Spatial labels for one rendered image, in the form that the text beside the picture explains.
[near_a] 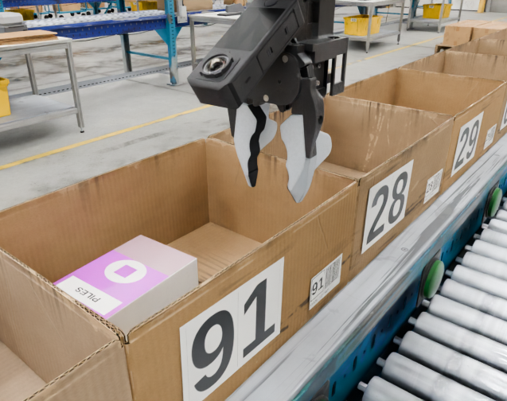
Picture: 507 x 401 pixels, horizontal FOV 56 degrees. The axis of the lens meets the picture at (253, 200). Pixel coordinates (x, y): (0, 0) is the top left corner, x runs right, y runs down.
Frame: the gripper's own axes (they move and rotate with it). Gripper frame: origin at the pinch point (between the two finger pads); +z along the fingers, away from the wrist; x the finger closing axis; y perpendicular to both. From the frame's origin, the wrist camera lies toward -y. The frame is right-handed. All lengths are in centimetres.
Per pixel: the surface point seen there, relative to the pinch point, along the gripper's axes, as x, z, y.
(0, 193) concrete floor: 272, 112, 74
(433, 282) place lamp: -7.7, 29.4, 36.8
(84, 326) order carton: 5.1, 8.0, -19.4
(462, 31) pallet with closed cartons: 220, 78, 779
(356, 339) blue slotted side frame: -6.3, 24.6, 11.1
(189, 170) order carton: 28.6, 11.1, 15.1
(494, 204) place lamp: -7, 30, 76
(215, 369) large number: -0.6, 17.2, -9.6
